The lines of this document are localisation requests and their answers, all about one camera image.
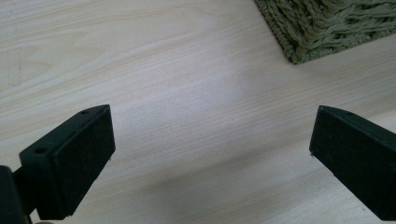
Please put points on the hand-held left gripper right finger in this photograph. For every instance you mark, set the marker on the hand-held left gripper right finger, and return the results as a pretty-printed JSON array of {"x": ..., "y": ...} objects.
[{"x": 358, "y": 155}]

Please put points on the green shaggy mat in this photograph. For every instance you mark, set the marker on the green shaggy mat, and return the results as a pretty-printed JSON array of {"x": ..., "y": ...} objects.
[{"x": 327, "y": 25}]

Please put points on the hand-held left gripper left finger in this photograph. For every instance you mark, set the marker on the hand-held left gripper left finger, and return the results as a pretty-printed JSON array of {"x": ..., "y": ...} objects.
[{"x": 71, "y": 161}]

